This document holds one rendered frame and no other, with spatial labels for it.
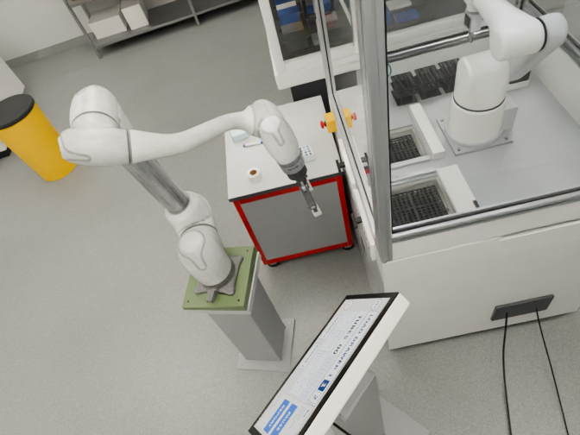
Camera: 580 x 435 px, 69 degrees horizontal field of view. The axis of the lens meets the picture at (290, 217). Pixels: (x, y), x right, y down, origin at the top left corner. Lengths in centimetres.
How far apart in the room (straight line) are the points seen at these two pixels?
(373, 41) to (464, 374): 183
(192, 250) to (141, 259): 158
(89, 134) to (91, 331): 195
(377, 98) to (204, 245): 88
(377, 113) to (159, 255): 233
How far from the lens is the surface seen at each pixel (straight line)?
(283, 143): 137
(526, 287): 211
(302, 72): 254
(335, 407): 113
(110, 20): 560
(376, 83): 98
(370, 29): 91
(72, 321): 320
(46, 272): 358
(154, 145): 130
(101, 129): 131
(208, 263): 163
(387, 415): 229
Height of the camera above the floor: 227
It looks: 51 degrees down
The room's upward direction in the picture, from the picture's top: 19 degrees counter-clockwise
